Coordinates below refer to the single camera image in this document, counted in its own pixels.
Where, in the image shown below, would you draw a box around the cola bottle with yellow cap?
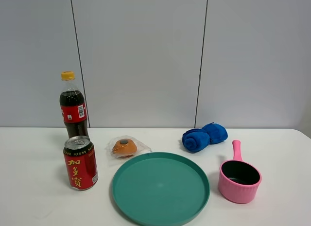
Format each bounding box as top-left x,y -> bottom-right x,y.
59,71 -> 88,138

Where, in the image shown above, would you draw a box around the blue rolled towel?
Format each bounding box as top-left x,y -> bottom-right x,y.
182,122 -> 228,153

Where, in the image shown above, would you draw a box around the wrapped orange bun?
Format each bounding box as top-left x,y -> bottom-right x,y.
106,135 -> 152,159

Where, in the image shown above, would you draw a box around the green round plate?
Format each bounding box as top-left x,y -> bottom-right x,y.
111,152 -> 210,226

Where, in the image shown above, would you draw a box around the red herbal tea can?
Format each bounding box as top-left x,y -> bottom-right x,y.
63,136 -> 98,191

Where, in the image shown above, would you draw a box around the pink saucepan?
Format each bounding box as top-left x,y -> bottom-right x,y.
218,140 -> 262,204

